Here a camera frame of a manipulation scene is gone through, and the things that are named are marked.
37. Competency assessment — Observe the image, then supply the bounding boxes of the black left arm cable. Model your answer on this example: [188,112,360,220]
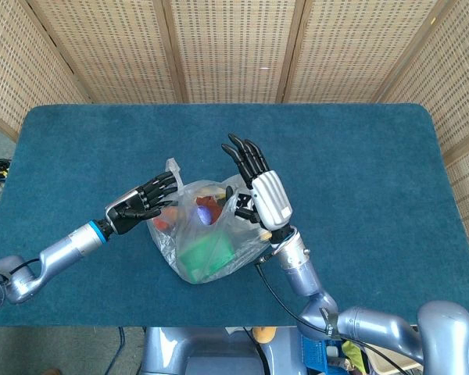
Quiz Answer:
[0,257,42,284]

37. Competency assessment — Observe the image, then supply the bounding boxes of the green printed box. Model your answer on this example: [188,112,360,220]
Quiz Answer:
[176,230,238,281]

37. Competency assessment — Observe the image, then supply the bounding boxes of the black velcro arm strap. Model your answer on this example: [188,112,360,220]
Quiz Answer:
[322,310,339,339]

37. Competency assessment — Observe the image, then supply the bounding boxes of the purple ball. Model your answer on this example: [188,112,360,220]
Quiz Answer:
[195,205,214,227]

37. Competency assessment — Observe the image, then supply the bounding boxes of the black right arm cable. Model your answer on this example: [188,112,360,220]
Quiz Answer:
[256,249,431,368]

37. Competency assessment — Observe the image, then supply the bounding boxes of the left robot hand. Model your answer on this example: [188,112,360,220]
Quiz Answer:
[103,170,180,237]

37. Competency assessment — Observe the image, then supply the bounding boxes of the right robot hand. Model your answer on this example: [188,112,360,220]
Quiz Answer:
[220,133,298,245]

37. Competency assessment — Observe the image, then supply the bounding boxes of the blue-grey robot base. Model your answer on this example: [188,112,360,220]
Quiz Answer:
[140,327,310,375]

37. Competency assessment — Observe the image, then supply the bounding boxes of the blue plastic basket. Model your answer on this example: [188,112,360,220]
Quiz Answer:
[300,334,339,375]

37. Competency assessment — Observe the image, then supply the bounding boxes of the blue floor cable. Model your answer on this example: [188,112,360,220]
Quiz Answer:
[109,327,127,375]

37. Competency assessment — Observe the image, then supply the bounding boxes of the yellow-green cloth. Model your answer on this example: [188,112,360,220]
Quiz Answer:
[342,339,367,368]

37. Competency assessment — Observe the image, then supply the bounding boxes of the dark red toy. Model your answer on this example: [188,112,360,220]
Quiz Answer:
[196,196,224,223]

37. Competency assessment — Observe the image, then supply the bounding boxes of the yellow-orange round object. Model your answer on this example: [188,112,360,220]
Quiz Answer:
[252,327,277,345]

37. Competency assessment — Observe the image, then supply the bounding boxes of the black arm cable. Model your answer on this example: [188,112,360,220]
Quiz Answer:
[0,257,42,284]
[256,249,431,368]

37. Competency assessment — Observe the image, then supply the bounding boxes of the clear plastic shopping bag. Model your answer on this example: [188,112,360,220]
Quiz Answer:
[146,157,277,285]

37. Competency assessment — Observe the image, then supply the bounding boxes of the cream plastic tray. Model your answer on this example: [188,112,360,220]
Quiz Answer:
[365,345,423,375]

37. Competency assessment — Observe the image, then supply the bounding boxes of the blue carpet table cover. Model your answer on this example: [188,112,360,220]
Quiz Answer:
[0,103,469,328]

